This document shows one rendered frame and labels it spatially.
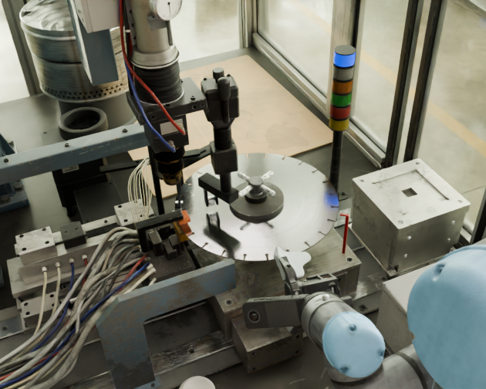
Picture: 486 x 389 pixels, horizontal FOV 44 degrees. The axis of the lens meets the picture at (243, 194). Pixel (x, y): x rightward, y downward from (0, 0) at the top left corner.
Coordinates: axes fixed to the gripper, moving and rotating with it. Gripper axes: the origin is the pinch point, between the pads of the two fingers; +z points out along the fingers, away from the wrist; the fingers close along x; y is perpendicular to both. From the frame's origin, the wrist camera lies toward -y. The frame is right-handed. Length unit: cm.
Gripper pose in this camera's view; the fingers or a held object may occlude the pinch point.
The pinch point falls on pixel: (278, 287)
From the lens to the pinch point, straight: 112.1
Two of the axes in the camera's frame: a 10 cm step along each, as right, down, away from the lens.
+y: 9.7, -1.8, 1.6
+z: -1.8, -0.9, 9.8
